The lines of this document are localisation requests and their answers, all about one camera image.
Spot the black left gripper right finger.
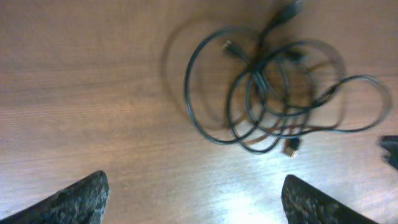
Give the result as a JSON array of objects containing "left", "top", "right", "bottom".
[{"left": 281, "top": 174, "right": 374, "bottom": 224}]

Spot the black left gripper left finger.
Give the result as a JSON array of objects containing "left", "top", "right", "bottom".
[{"left": 1, "top": 170, "right": 109, "bottom": 224}]

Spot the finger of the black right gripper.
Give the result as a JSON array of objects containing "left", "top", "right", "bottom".
[{"left": 379, "top": 135, "right": 397, "bottom": 170}]

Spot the thin black USB cable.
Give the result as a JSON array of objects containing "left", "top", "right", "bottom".
[{"left": 183, "top": 27, "right": 302, "bottom": 159}]

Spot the black cable with large plug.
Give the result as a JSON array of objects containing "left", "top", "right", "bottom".
[{"left": 245, "top": 0, "right": 392, "bottom": 139}]

